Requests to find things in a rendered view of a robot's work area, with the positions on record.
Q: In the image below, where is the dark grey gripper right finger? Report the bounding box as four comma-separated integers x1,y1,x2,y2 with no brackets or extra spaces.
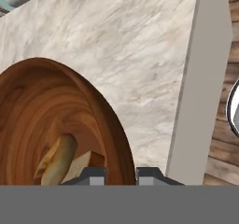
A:
136,166,186,187

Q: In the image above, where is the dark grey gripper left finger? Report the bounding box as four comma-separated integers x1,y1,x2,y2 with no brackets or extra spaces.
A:
61,166,107,187

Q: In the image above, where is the brown wooden bowl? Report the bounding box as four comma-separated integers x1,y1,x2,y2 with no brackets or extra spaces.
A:
0,57,137,187

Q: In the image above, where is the tan bread loaf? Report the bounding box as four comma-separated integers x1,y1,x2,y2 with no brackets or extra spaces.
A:
33,133,105,187

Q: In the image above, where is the black rimmed round stool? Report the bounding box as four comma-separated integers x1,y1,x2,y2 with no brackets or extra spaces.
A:
225,77,239,139

